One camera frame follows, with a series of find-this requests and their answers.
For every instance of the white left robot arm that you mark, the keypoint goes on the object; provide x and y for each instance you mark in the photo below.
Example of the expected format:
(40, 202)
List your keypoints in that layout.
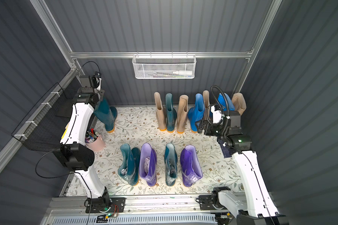
(73, 153)

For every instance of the pink pen cup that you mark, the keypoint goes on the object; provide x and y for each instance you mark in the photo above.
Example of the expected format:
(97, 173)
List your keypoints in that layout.
(94, 140)

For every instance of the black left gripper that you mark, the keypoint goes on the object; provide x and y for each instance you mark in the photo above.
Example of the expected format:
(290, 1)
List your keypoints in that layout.
(97, 99)

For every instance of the white wire mesh basket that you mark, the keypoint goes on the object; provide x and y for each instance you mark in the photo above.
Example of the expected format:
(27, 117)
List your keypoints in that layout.
(161, 66)

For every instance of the white tube in basket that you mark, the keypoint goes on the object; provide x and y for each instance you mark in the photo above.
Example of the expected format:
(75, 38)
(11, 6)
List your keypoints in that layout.
(183, 73)

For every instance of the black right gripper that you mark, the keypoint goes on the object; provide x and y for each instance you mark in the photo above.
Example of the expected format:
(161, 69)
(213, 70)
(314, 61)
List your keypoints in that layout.
(202, 126)

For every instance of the beige boot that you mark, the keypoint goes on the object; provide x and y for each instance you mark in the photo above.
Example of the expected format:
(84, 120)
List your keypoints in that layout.
(239, 103)
(182, 113)
(160, 113)
(206, 103)

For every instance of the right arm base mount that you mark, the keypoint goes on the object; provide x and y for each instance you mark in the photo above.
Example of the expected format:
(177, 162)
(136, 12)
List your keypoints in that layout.
(211, 202)

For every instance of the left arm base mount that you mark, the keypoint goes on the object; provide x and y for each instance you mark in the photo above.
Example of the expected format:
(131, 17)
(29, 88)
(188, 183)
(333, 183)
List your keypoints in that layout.
(102, 205)

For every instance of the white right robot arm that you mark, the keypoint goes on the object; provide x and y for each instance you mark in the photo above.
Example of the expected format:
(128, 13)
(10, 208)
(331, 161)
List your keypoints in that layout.
(258, 209)

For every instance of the dark blue book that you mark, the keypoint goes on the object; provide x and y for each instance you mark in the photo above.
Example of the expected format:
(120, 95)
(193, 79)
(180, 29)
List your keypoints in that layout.
(226, 149)

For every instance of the purple boot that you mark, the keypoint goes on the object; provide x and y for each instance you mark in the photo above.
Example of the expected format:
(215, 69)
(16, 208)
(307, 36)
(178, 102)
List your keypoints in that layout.
(191, 169)
(148, 162)

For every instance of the dark teal boot back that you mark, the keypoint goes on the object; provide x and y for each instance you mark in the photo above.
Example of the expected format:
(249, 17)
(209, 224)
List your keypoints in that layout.
(106, 114)
(171, 113)

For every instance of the yellow sticky notes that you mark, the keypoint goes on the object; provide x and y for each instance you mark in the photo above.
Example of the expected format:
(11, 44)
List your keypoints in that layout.
(66, 128)

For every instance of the black wire wall basket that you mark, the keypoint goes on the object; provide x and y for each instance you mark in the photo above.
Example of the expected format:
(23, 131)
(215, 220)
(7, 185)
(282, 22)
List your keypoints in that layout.
(43, 131)

